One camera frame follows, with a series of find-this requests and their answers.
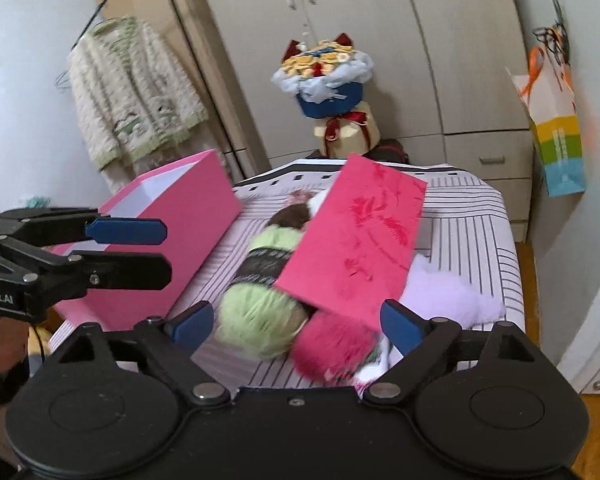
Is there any beige wardrobe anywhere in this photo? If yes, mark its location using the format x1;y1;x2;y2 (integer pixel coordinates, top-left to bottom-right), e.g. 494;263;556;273
186;0;532;240

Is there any pink fluffy pompom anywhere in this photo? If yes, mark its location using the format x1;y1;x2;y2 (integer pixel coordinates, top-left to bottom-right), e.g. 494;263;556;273
290;311;378;385

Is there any striped white bedsheet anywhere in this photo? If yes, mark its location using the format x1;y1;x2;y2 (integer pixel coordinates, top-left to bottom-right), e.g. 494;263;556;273
169;159;524;391

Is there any colourful paper gift bag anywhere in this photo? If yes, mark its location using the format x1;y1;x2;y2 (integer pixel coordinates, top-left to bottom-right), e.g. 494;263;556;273
510;46;586;197

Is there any coin flower bouquet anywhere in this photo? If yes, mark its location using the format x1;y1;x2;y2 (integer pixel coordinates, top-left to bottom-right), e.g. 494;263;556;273
272;32;380;158

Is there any pink storage box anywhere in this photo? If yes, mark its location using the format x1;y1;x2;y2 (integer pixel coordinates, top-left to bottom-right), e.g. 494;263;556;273
54;150;242;330

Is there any white brown plush toy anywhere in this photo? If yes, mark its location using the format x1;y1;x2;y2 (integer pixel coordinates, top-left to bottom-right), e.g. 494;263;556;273
268;190;328;231

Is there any cream knitted cardigan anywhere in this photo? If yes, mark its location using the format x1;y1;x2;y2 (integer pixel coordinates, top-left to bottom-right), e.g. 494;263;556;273
68;16;208;170

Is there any pink box lid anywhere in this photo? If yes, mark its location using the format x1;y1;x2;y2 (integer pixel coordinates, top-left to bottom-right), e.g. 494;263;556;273
275;155;427;332

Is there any pink floral scrunchie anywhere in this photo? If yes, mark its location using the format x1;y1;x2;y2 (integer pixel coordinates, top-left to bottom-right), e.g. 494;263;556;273
286;190;315;206

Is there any green yarn skein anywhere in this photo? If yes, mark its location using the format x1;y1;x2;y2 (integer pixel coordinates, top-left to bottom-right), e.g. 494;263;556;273
216;224;309;359

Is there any person's left hand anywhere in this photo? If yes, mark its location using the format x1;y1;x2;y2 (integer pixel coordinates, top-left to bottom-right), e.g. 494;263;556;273
0;318;29;375

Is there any black cable bundle on hook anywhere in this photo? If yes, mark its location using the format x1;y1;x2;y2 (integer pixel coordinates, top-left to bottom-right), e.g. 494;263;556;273
531;0;571;68

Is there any purple plush toy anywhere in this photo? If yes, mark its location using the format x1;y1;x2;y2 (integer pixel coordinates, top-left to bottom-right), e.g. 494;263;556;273
399;254;506;330

